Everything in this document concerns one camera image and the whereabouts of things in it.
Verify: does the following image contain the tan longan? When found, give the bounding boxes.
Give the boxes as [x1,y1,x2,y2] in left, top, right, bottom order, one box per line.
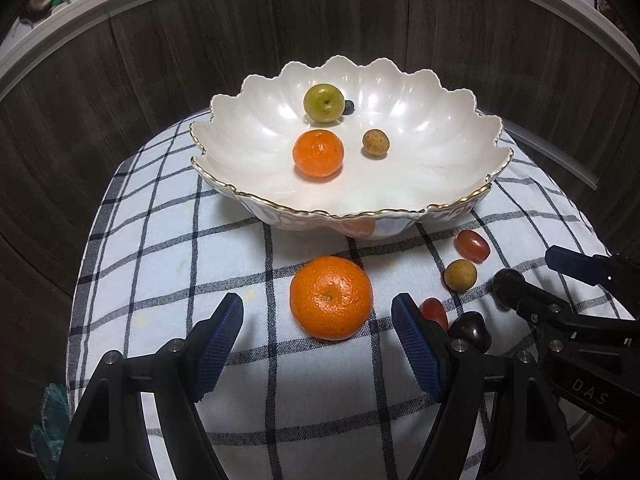
[444,259,477,292]
[362,129,390,158]

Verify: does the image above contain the large orange tangerine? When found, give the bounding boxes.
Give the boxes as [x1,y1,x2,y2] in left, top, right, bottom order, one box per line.
[288,256,373,341]

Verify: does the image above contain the red grape tomato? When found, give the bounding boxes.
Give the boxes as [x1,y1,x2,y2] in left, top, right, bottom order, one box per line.
[454,230,490,263]
[420,297,449,332]

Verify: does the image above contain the dark blue blueberry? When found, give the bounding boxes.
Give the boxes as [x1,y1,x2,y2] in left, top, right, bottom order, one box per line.
[343,100,355,116]

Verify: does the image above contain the green yellow apple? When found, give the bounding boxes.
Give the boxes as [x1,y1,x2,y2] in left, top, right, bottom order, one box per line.
[303,84,345,124]

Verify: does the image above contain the white checkered cloth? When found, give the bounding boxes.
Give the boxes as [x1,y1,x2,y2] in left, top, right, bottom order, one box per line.
[66,122,624,479]

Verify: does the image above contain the teal mesh scrubber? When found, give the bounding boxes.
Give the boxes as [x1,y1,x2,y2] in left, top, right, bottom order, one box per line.
[29,384,70,479]

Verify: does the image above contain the tan longan in bowl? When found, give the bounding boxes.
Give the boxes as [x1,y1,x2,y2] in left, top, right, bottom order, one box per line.
[362,129,390,158]

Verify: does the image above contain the white scalloped ceramic bowl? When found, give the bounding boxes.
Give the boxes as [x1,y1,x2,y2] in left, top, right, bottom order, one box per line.
[189,55,513,240]

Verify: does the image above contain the small orange tangerine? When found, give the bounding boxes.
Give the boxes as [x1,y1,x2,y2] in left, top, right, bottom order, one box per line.
[292,129,344,179]

